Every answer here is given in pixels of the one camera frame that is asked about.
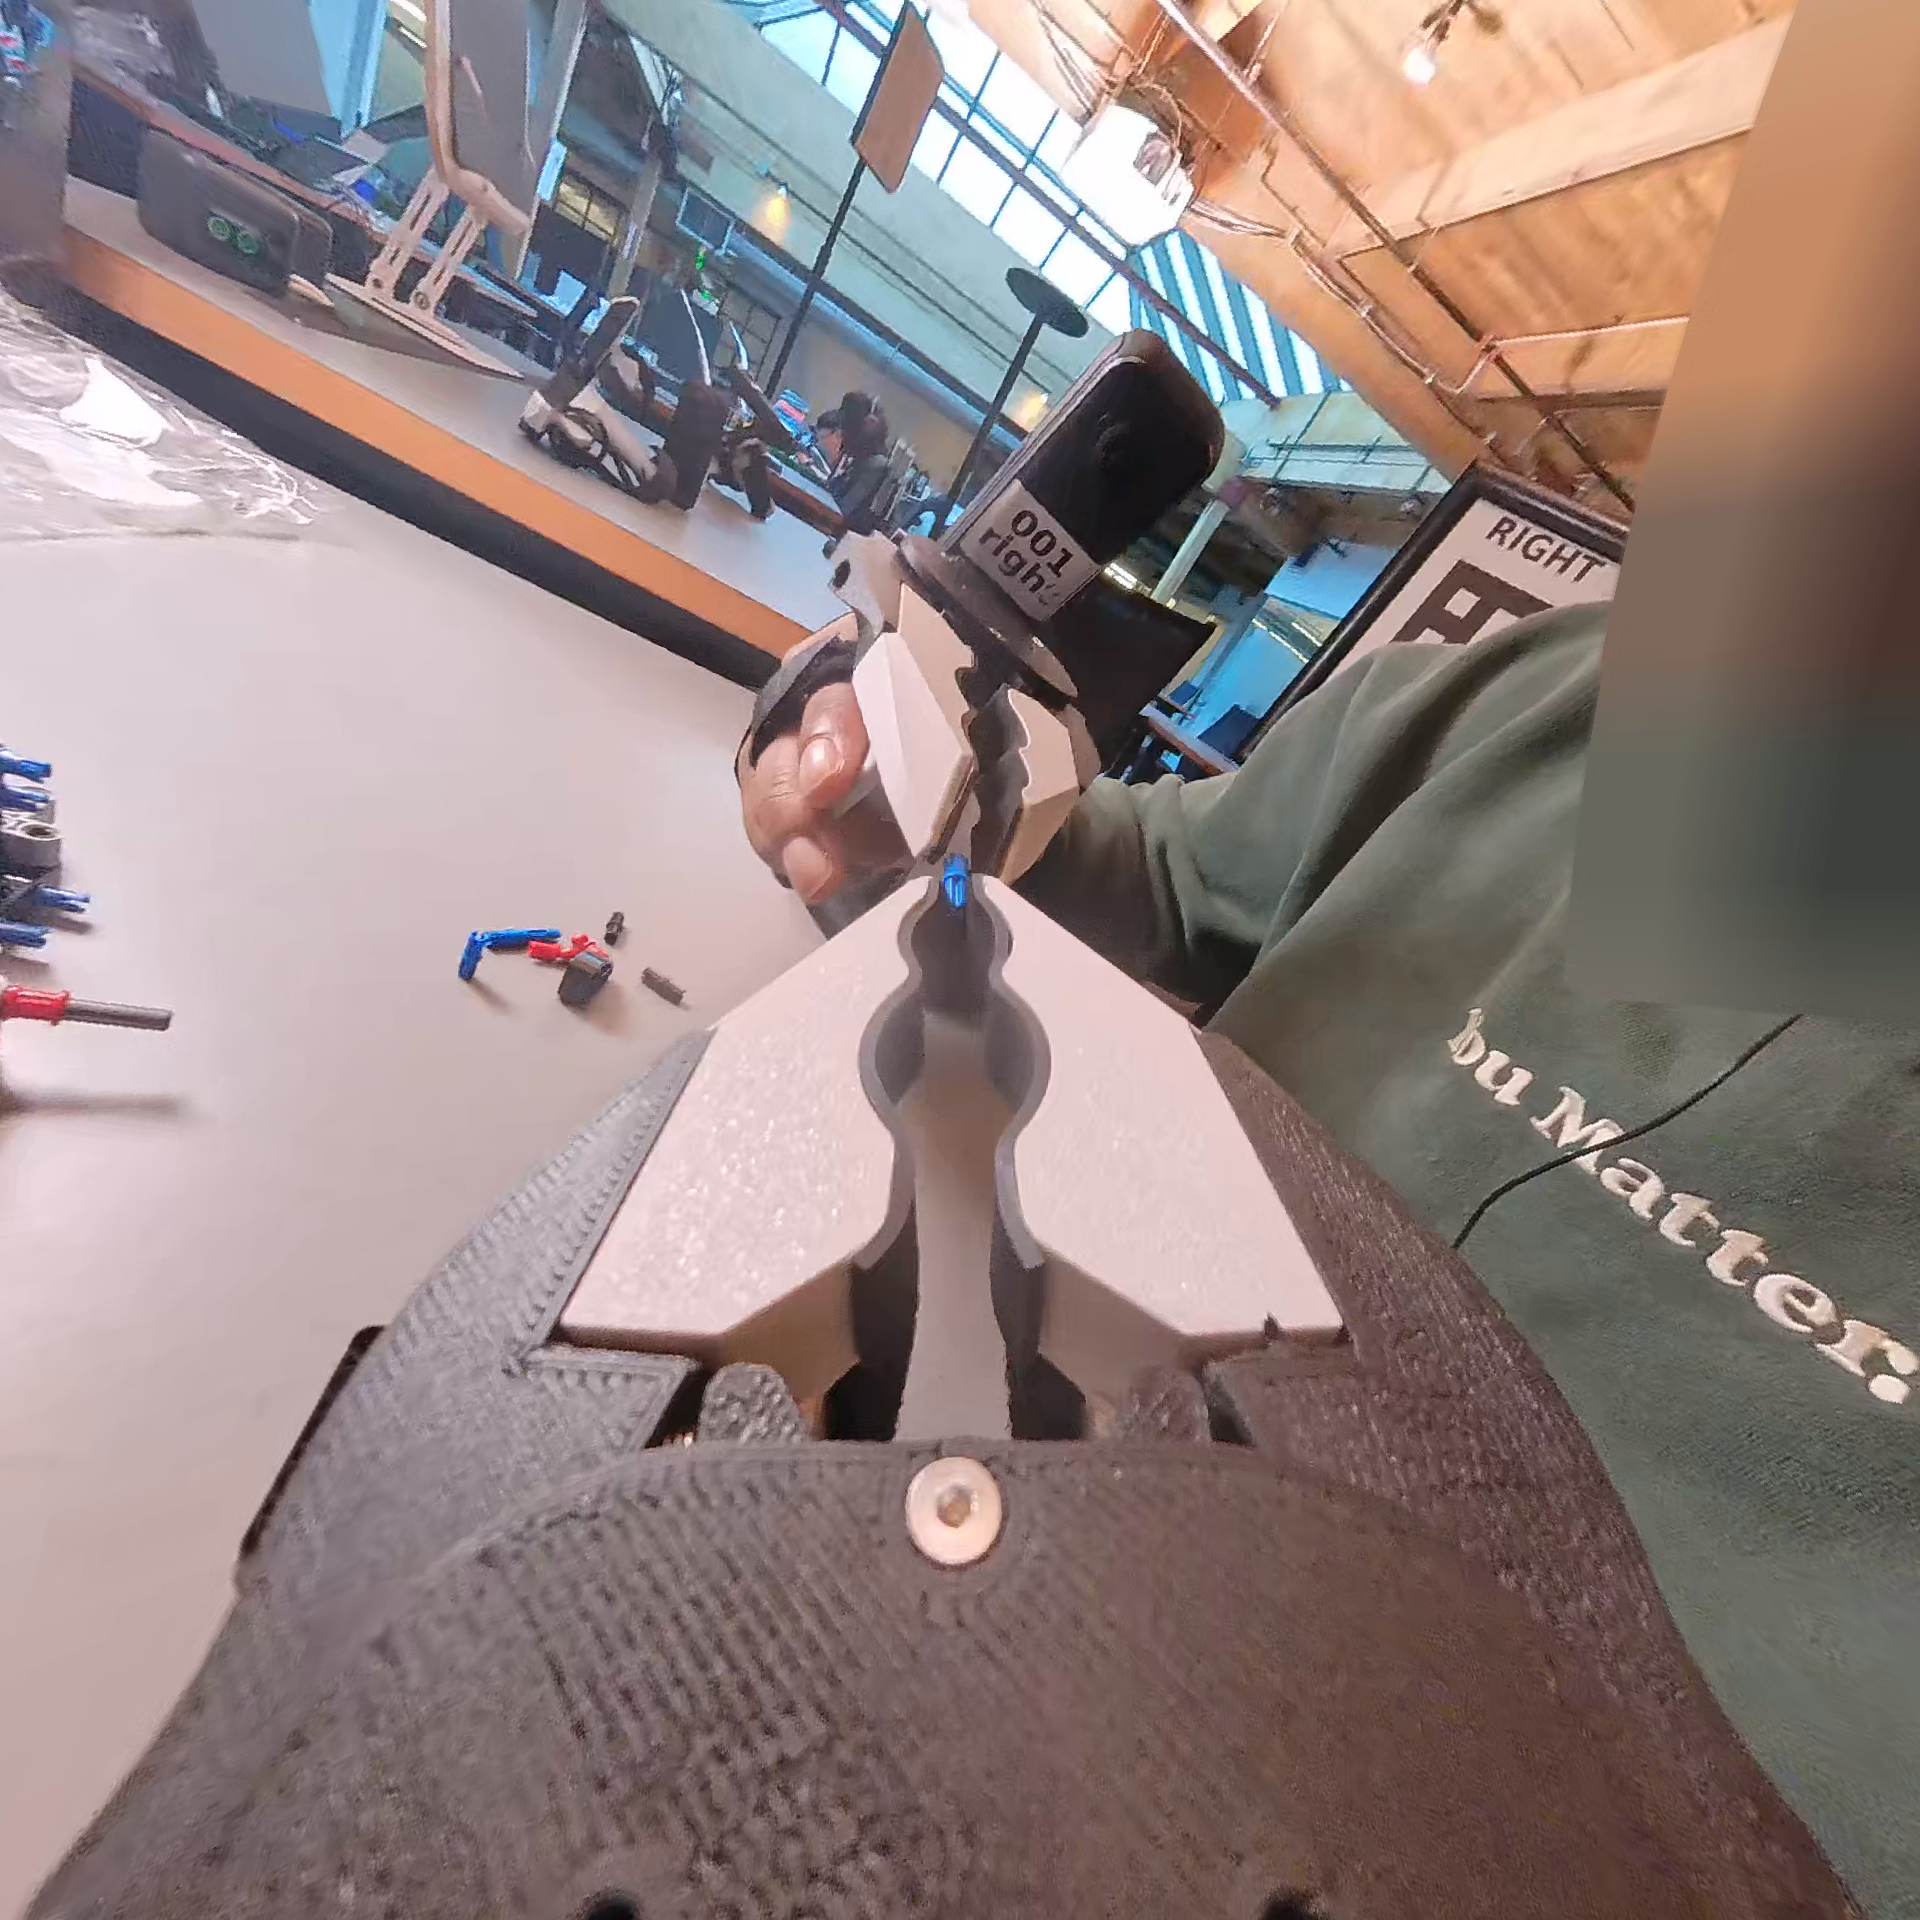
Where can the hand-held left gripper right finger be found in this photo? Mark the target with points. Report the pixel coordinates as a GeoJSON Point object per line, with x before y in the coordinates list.
{"type": "Point", "coordinates": [1154, 1201]}

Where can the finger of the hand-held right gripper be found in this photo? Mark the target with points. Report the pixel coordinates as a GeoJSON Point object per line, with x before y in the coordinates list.
{"type": "Point", "coordinates": [901, 720]}
{"type": "Point", "coordinates": [1049, 781]}

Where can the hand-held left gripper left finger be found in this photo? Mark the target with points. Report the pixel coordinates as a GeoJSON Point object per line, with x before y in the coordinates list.
{"type": "Point", "coordinates": [749, 1185]}

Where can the black curved lego piece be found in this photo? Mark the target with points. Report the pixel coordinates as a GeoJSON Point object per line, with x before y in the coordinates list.
{"type": "Point", "coordinates": [586, 984]}

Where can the lego car chassis assembly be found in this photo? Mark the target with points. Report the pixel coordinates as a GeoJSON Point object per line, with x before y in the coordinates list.
{"type": "Point", "coordinates": [30, 848]}

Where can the black monitor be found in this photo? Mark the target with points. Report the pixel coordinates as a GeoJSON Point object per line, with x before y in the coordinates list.
{"type": "Point", "coordinates": [1148, 661]}

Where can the black and white device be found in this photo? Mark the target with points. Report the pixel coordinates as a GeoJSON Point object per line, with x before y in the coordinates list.
{"type": "Point", "coordinates": [704, 421]}
{"type": "Point", "coordinates": [579, 405]}

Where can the black framed white sign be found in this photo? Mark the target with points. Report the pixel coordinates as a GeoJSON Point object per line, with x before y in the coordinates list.
{"type": "Point", "coordinates": [1499, 585]}

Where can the black pole with brown board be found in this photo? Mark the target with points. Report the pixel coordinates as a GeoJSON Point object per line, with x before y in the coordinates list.
{"type": "Point", "coordinates": [901, 90]}

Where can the green sweatshirt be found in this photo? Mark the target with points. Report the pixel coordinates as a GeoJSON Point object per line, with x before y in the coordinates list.
{"type": "Point", "coordinates": [1651, 1425]}

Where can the white stand with legs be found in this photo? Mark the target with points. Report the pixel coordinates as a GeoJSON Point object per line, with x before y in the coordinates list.
{"type": "Point", "coordinates": [411, 248]}

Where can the orange edged table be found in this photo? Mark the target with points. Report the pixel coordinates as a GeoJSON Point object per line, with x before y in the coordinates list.
{"type": "Point", "coordinates": [300, 324]}

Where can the clear plastic bag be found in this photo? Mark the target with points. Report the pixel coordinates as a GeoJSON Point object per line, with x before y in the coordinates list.
{"type": "Point", "coordinates": [118, 436]}

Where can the black device with green lights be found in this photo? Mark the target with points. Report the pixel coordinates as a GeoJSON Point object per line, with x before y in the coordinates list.
{"type": "Point", "coordinates": [224, 225]}

